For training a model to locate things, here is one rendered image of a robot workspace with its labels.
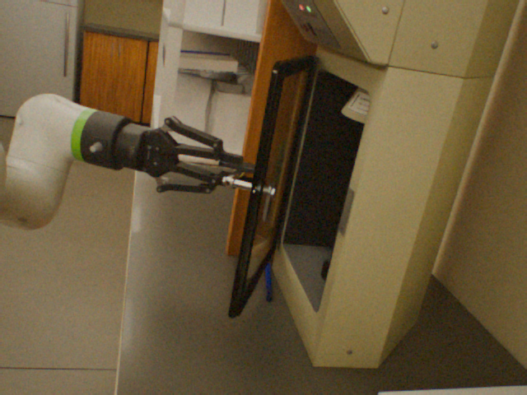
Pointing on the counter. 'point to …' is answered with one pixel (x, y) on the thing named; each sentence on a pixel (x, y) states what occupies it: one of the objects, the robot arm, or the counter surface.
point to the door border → (261, 179)
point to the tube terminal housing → (400, 176)
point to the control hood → (360, 26)
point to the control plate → (311, 20)
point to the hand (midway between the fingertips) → (240, 173)
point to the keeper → (347, 210)
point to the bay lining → (322, 164)
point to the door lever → (237, 180)
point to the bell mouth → (357, 105)
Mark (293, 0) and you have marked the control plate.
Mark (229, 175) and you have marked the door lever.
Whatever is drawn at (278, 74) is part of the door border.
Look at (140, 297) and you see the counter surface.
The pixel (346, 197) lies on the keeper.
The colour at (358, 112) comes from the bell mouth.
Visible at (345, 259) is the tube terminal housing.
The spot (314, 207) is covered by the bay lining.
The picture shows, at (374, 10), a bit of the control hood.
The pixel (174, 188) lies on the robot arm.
